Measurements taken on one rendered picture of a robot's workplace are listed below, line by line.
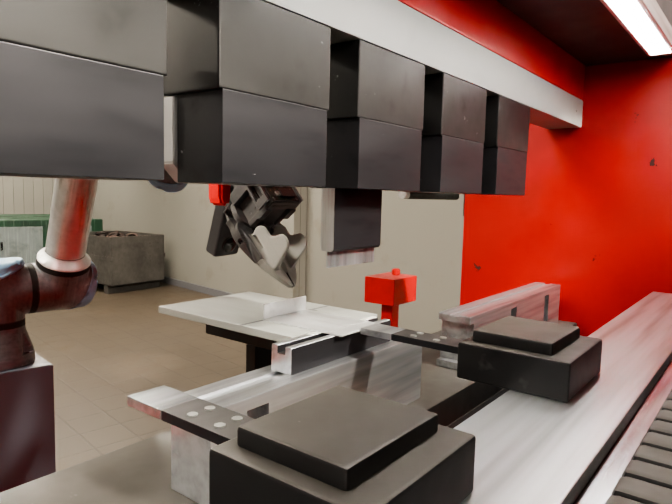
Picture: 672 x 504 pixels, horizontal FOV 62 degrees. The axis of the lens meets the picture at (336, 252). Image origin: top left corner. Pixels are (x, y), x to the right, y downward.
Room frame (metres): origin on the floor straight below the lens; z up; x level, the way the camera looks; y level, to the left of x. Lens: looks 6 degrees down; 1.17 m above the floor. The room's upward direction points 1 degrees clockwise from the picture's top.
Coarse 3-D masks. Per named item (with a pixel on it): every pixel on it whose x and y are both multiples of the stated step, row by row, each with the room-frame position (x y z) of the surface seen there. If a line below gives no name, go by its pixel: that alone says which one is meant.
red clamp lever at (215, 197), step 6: (210, 186) 0.63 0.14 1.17; (216, 186) 0.62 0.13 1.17; (222, 186) 0.62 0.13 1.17; (228, 186) 0.63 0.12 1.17; (210, 192) 0.63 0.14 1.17; (216, 192) 0.62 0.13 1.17; (222, 192) 0.62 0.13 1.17; (228, 192) 0.62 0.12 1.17; (210, 198) 0.63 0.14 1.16; (216, 198) 0.62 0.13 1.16; (222, 198) 0.62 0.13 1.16; (228, 198) 0.62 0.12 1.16; (216, 204) 0.63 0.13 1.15; (222, 204) 0.62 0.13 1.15
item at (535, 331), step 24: (384, 336) 0.66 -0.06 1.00; (408, 336) 0.65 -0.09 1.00; (432, 336) 0.65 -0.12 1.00; (480, 336) 0.56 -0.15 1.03; (504, 336) 0.54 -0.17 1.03; (528, 336) 0.54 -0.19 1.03; (552, 336) 0.54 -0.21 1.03; (576, 336) 0.58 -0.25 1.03; (480, 360) 0.54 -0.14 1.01; (504, 360) 0.53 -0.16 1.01; (528, 360) 0.51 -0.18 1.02; (552, 360) 0.50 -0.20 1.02; (576, 360) 0.51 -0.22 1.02; (600, 360) 0.58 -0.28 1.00; (504, 384) 0.53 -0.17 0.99; (528, 384) 0.51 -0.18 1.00; (552, 384) 0.50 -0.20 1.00; (576, 384) 0.51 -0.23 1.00
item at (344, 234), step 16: (336, 192) 0.67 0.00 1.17; (352, 192) 0.69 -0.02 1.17; (368, 192) 0.72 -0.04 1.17; (336, 208) 0.67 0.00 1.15; (352, 208) 0.69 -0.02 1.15; (368, 208) 0.72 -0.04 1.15; (336, 224) 0.67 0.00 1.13; (352, 224) 0.69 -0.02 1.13; (368, 224) 0.72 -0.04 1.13; (336, 240) 0.67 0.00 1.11; (352, 240) 0.69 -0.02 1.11; (368, 240) 0.72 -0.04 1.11; (336, 256) 0.68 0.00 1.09; (352, 256) 0.71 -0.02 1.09; (368, 256) 0.74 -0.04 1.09
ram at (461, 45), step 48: (288, 0) 0.55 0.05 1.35; (336, 0) 0.61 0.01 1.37; (384, 0) 0.68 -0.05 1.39; (432, 0) 0.77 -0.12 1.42; (480, 0) 0.89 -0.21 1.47; (384, 48) 0.69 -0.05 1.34; (432, 48) 0.78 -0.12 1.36; (480, 48) 0.89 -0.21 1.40; (528, 48) 1.06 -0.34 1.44; (528, 96) 1.07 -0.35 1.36; (576, 96) 1.31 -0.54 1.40
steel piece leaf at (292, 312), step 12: (288, 300) 0.77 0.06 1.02; (300, 300) 0.79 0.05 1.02; (264, 312) 0.73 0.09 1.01; (276, 312) 0.75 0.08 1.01; (288, 312) 0.77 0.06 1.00; (300, 312) 0.78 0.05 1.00; (312, 312) 0.78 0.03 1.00; (288, 324) 0.71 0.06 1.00; (300, 324) 0.71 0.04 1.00; (312, 324) 0.71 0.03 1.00; (324, 324) 0.71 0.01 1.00; (336, 324) 0.71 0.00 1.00; (348, 324) 0.71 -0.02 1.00
